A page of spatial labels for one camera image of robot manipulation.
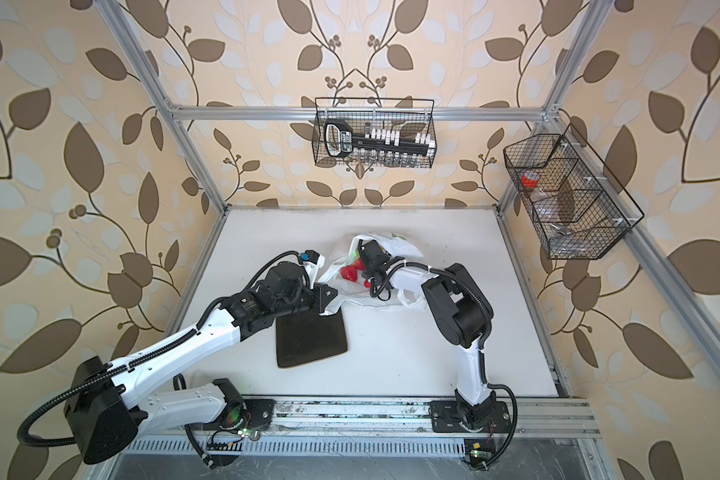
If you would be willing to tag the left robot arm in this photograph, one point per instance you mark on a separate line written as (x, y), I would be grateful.
(109, 405)

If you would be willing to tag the side wire basket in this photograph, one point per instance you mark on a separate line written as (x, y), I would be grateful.
(580, 209)

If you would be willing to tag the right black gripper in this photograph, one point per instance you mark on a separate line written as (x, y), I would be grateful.
(366, 272)

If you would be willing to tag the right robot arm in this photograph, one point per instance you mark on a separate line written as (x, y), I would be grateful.
(463, 316)

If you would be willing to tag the white plastic bag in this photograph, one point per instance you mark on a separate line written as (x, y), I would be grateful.
(398, 288)

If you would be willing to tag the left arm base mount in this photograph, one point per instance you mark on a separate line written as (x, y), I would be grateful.
(220, 443)

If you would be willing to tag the black square plate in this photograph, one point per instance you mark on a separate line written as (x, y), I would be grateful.
(309, 337)

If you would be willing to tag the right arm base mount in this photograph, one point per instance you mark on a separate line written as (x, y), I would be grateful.
(491, 419)

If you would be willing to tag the back wire basket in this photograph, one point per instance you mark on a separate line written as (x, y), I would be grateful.
(408, 114)

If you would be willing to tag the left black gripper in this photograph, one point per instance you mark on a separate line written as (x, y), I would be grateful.
(322, 299)

